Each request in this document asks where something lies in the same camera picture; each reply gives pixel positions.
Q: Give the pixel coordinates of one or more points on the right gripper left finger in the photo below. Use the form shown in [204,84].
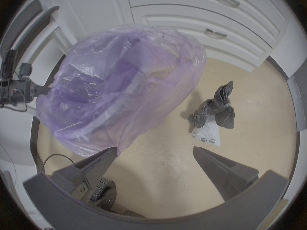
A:
[96,171]

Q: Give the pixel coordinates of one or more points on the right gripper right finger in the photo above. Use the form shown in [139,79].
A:
[223,174]

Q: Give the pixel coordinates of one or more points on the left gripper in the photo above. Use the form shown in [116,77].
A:
[22,90]

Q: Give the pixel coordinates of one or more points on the white printed wrapper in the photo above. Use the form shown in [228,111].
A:
[208,133]

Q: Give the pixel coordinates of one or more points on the black plastic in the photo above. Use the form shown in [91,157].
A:
[223,116]

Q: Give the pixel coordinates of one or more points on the purple plastic bag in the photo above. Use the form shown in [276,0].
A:
[120,80]

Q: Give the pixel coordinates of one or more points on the white trash bin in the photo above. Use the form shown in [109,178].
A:
[134,87]

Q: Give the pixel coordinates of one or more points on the white chair dark grey seat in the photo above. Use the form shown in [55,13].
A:
[28,15]

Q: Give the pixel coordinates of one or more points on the white wardrobe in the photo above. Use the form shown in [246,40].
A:
[191,20]

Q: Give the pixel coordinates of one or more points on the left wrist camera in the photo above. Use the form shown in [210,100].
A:
[25,69]

